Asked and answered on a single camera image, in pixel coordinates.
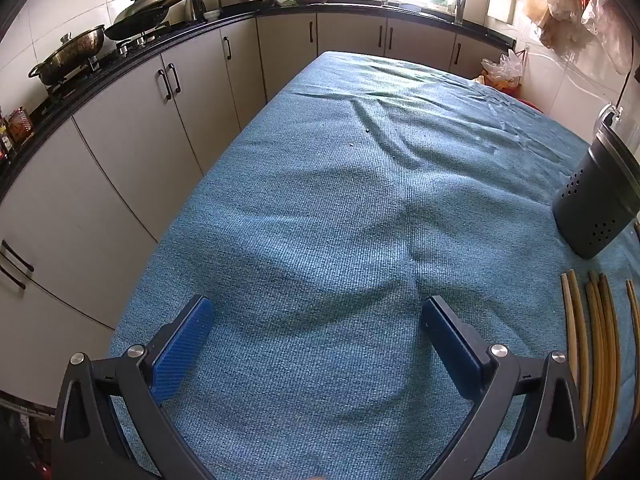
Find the small white bowl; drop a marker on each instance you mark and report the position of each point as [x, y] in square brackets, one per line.
[212, 14]

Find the small chopstick cup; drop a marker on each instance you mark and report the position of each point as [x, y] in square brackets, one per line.
[459, 10]

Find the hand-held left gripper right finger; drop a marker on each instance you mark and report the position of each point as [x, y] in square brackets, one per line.
[450, 345]

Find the wooden chopstick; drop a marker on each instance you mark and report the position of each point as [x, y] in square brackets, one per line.
[566, 310]
[577, 330]
[595, 385]
[614, 340]
[602, 340]

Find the black gas stove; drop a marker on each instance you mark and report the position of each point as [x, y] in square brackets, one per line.
[125, 49]

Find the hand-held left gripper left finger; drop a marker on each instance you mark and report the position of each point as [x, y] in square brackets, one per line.
[182, 345]

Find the steel kettle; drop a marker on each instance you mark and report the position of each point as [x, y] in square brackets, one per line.
[195, 7]

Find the dark grey utensil holder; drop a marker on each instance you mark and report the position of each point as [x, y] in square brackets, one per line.
[595, 195]

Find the white lower kitchen cabinets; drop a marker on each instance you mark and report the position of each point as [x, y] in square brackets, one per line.
[125, 125]

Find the red plastic basin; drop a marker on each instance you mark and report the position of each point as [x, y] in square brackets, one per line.
[531, 104]

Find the black kitchen countertop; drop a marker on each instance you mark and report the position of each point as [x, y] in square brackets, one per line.
[250, 14]

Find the plastic bag with yellow contents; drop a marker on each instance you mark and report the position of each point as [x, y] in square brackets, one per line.
[502, 72]

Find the black wok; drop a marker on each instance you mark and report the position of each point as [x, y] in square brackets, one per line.
[140, 15]

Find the clear hanging plastic bag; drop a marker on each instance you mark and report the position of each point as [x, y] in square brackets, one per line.
[607, 30]

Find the steel pan with lid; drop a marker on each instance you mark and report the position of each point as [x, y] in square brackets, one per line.
[70, 52]

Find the brown hanging bag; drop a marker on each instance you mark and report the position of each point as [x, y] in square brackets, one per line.
[542, 5]

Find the blue tablecloth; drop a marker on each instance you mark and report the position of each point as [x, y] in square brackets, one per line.
[325, 210]

